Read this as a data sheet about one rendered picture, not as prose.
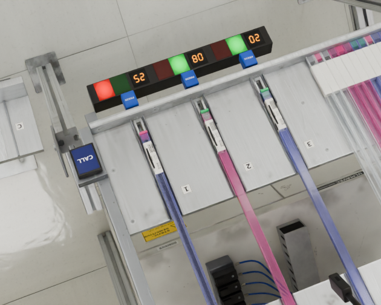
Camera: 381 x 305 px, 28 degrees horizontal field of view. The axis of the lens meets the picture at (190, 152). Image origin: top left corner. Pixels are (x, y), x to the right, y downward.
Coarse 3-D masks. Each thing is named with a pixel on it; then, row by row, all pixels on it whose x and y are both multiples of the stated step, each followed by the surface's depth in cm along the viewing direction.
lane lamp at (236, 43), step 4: (236, 36) 137; (240, 36) 137; (228, 40) 136; (232, 40) 136; (236, 40) 136; (240, 40) 136; (228, 44) 136; (232, 44) 136; (236, 44) 136; (240, 44) 136; (244, 44) 136; (232, 48) 136; (236, 48) 136; (240, 48) 136; (244, 48) 135; (232, 52) 135; (236, 52) 135; (240, 52) 135
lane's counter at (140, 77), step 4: (144, 68) 134; (132, 72) 134; (136, 72) 134; (140, 72) 134; (144, 72) 134; (132, 76) 133; (136, 76) 133; (140, 76) 133; (144, 76) 133; (132, 80) 133; (136, 80) 133; (140, 80) 133; (144, 80) 133; (148, 80) 133; (136, 84) 133; (140, 84) 133; (144, 84) 133
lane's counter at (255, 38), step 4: (252, 32) 137; (256, 32) 137; (244, 36) 137; (248, 36) 137; (252, 36) 137; (256, 36) 137; (260, 36) 137; (248, 40) 136; (252, 40) 136; (256, 40) 136; (260, 40) 136; (252, 44) 136; (256, 44) 136; (260, 44) 136
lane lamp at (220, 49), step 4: (224, 40) 136; (212, 44) 136; (216, 44) 136; (220, 44) 136; (224, 44) 136; (212, 48) 136; (216, 48) 136; (220, 48) 136; (224, 48) 136; (228, 48) 136; (216, 52) 135; (220, 52) 135; (224, 52) 135; (228, 52) 135; (216, 56) 135; (220, 56) 135; (224, 56) 135; (228, 56) 135
